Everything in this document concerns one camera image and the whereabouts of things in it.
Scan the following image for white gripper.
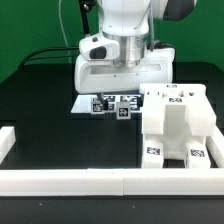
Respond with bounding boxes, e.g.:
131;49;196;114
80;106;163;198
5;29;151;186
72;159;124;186
74;48;175;110

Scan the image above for white chair seat part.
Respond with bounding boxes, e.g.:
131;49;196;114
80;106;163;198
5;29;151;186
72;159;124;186
141;98;206;160

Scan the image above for white chair back long part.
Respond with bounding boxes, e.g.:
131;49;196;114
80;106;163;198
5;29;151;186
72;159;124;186
140;83;216;136

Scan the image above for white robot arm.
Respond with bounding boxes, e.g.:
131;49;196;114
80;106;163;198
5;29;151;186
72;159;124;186
74;0;197;112

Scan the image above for white marker sheet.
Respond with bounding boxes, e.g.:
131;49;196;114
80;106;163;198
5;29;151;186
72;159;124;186
71;94;141;114

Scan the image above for black cables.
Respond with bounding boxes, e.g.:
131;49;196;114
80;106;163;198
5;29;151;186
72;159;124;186
20;0;94;67

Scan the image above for white left rail block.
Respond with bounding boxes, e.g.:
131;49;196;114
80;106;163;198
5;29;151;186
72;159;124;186
0;126;16;164

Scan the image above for white rail block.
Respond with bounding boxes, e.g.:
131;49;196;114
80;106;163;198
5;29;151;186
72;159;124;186
0;126;16;164
206;128;224;168

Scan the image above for grey thin cable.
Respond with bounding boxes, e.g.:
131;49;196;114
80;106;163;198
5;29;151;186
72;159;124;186
58;0;73;64

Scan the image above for white right rail block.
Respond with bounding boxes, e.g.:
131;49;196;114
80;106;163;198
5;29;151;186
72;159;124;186
206;128;224;168

